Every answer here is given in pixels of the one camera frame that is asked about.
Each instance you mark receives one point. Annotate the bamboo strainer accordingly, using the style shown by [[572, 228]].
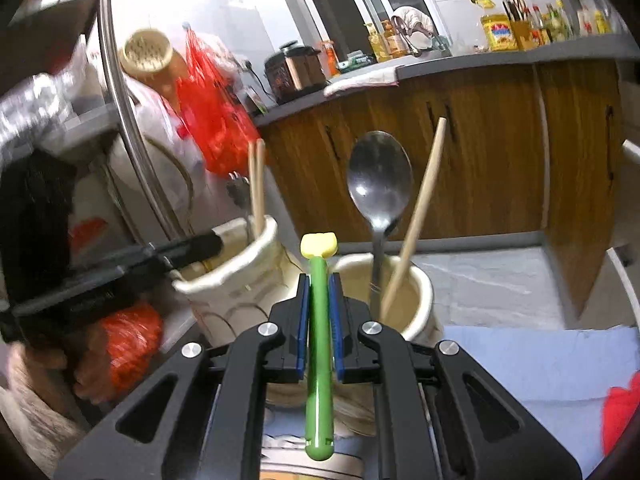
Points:
[[147, 52]]

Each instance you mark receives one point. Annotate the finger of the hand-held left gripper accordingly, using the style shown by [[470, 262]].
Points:
[[195, 249]]

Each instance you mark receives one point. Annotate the stainless steel oven range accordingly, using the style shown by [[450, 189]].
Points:
[[631, 155]]

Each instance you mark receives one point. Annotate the blue cartoon printed cloth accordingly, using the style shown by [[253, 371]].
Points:
[[525, 370]]

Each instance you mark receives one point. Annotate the white plastic bag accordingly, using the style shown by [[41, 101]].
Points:
[[165, 160]]

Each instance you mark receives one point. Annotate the amber pump bottle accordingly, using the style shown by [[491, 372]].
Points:
[[395, 42]]

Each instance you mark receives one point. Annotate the person's left hand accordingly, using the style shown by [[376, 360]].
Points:
[[90, 375]]

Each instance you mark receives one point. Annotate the yellow dish soap bottle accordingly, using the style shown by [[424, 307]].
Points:
[[375, 45]]

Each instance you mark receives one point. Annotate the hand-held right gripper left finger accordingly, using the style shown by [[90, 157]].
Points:
[[301, 320]]

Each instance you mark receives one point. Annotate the row of sauce bottles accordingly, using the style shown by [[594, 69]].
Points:
[[550, 27]]

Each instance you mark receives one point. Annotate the silver spoon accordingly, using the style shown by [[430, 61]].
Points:
[[380, 180]]

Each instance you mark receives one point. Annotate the green yellow-tipped plastic utensil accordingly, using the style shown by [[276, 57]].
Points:
[[320, 410]]

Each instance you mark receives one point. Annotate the white towel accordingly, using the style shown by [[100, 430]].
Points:
[[360, 82]]

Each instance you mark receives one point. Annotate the person's left forearm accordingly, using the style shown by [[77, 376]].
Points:
[[30, 420]]

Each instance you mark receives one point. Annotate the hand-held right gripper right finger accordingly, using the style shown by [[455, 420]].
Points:
[[336, 325]]

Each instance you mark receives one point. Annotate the wooden kitchen cabinets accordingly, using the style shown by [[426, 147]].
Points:
[[500, 160]]

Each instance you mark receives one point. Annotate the orange bottle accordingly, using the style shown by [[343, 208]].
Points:
[[330, 60]]

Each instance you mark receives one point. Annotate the wooden chopstick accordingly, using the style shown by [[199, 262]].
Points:
[[425, 185], [260, 185], [252, 185]]

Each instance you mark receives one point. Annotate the kitchen faucet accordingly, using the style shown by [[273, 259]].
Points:
[[412, 45]]

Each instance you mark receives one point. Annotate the small red plastic bag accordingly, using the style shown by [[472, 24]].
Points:
[[135, 340]]

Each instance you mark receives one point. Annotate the dark rice cooker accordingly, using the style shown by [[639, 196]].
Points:
[[295, 72]]

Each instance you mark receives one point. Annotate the floral ceramic utensil holder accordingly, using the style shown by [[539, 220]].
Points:
[[240, 285]]

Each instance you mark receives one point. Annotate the silver foil bag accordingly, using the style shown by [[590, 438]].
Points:
[[35, 105]]

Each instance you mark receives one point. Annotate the wooden knife block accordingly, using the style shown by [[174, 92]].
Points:
[[525, 35]]

